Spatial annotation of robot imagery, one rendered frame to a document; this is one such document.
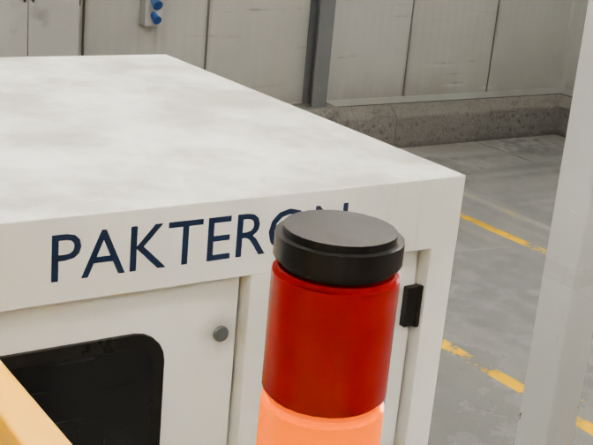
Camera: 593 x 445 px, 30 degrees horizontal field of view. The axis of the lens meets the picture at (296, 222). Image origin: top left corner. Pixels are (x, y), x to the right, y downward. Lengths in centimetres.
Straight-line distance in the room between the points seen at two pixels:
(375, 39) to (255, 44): 131
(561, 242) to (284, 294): 270
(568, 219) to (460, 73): 807
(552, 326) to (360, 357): 276
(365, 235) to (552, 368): 279
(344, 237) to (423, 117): 1028
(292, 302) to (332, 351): 2
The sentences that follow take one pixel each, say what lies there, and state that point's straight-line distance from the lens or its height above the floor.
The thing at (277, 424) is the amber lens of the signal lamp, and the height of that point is 226.
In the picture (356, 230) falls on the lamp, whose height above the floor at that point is 234.
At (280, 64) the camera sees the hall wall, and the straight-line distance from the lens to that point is 972.
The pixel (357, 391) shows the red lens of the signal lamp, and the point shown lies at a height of 228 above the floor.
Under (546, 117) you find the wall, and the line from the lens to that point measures 1192.
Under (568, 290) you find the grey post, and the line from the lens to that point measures 311.
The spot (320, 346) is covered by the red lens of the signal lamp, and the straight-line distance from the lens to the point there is 41.
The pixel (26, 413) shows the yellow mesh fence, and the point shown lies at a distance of 78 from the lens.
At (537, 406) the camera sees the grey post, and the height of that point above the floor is 107.
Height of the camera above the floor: 247
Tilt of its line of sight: 18 degrees down
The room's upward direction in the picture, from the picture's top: 5 degrees clockwise
